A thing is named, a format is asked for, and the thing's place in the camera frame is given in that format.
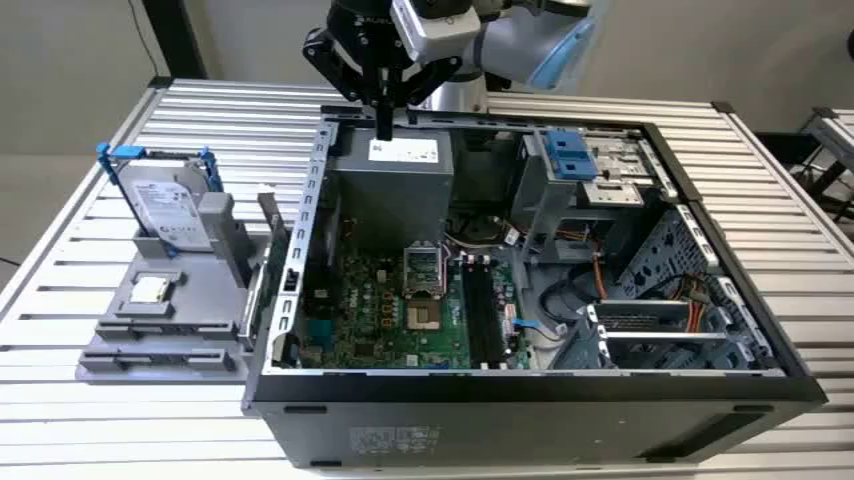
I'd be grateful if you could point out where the grey parts rack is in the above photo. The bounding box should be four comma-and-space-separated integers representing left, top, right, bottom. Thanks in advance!
74, 192, 296, 386

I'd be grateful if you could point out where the blue RAM stick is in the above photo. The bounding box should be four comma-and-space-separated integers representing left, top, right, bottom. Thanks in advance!
83, 351, 227, 365

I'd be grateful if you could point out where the grey metal disk bay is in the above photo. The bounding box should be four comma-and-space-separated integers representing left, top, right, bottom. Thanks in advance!
550, 298, 760, 372

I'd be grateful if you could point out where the green graphics card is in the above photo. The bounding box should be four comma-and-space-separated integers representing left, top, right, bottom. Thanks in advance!
241, 189, 297, 354

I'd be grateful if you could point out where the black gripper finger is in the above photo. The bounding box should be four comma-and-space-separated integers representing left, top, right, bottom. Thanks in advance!
384, 54, 465, 141
302, 28, 386, 141

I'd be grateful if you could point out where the black RAM slot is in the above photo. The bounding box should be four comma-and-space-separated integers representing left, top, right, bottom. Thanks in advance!
478, 255, 500, 369
464, 255, 482, 369
470, 255, 492, 369

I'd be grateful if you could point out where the grey metal drive cage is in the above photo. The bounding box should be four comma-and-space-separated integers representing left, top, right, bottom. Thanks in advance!
512, 125, 677, 264

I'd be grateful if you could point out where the orange yellow red wire bundle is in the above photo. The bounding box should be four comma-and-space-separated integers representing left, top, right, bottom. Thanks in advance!
684, 277, 711, 335

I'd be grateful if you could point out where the orange data wire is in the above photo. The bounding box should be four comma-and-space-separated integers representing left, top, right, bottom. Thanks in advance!
590, 252, 610, 301

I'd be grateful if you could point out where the hard disk in blue carrier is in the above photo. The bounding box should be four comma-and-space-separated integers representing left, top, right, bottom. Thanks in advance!
95, 142, 226, 259

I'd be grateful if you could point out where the green motherboard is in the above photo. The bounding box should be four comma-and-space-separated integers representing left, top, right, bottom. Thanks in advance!
293, 249, 536, 371

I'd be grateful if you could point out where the CPU socket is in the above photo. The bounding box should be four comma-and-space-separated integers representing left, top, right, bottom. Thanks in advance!
405, 297, 448, 332

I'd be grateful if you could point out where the blue expansion slot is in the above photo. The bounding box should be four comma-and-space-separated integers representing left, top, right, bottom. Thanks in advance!
308, 319, 336, 351

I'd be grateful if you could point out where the blue plastic drive latch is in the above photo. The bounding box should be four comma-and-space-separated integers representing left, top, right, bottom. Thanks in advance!
544, 128, 601, 182

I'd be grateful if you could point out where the black open PC case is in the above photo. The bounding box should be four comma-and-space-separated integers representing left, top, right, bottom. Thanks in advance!
240, 102, 829, 471

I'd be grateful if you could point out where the grey power supply unit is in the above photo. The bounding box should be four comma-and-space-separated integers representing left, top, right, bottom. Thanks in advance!
325, 127, 460, 251

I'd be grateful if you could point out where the metal socket cover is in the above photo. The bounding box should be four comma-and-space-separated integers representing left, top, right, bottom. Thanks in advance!
402, 239, 448, 297

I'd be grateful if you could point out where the black vertical post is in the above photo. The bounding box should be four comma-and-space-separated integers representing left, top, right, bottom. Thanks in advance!
138, 0, 210, 81

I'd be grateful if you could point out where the silver CPU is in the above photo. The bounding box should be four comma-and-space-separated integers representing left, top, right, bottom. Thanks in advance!
129, 276, 177, 305

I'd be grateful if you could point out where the black cable bundle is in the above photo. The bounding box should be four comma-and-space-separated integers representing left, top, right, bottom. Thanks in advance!
538, 277, 593, 331

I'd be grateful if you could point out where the metal slat side table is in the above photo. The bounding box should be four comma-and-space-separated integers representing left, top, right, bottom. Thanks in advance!
791, 106, 854, 224

